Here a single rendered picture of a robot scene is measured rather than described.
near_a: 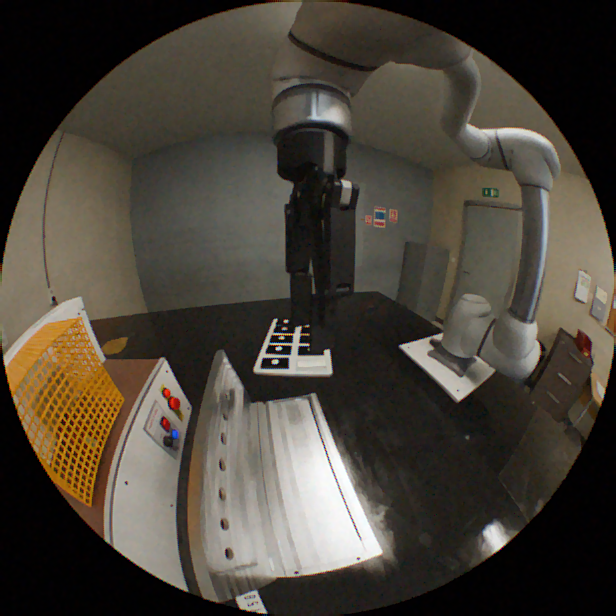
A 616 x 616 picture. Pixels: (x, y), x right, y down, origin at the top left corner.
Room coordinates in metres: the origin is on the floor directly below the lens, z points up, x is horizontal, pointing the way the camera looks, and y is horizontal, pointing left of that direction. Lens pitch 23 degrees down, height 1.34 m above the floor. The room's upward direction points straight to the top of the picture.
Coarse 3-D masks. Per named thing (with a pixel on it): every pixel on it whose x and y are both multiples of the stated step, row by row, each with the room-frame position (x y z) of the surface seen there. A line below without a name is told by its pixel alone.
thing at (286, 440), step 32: (256, 416) 0.25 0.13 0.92; (288, 416) 0.26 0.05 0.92; (320, 416) 0.26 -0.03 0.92; (256, 448) 0.17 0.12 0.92; (288, 448) 0.17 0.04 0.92; (320, 448) 0.17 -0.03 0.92; (256, 480) 0.09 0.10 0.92; (288, 480) 0.10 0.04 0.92; (320, 480) 0.10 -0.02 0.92; (288, 512) 0.03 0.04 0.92; (320, 512) 0.03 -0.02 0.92; (288, 544) -0.04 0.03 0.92; (320, 544) -0.04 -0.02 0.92; (352, 544) -0.05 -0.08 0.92; (288, 576) -0.12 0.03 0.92
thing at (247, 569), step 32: (224, 352) 0.29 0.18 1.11; (224, 384) 0.24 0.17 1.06; (224, 448) 0.11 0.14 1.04; (192, 480) 0.03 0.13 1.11; (224, 480) 0.05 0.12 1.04; (192, 512) -0.01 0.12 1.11; (224, 512) 0.00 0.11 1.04; (256, 512) 0.02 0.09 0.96; (192, 544) -0.05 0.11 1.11; (224, 544) -0.05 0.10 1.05; (256, 544) -0.05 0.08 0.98; (224, 576) -0.09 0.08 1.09; (256, 576) -0.11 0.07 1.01
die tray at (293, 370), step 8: (272, 328) 0.74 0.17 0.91; (296, 328) 0.74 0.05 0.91; (296, 336) 0.67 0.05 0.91; (264, 344) 0.60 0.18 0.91; (272, 344) 0.60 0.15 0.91; (280, 344) 0.60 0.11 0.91; (288, 344) 0.61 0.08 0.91; (296, 344) 0.61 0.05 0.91; (304, 344) 0.61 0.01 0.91; (264, 352) 0.55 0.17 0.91; (296, 352) 0.55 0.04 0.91; (328, 352) 0.55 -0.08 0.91; (296, 360) 0.50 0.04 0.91; (304, 360) 0.50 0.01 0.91; (312, 360) 0.50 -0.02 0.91; (328, 360) 0.50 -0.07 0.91; (256, 368) 0.45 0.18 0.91; (296, 368) 0.46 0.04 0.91; (320, 368) 0.46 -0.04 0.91; (328, 368) 0.46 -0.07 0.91
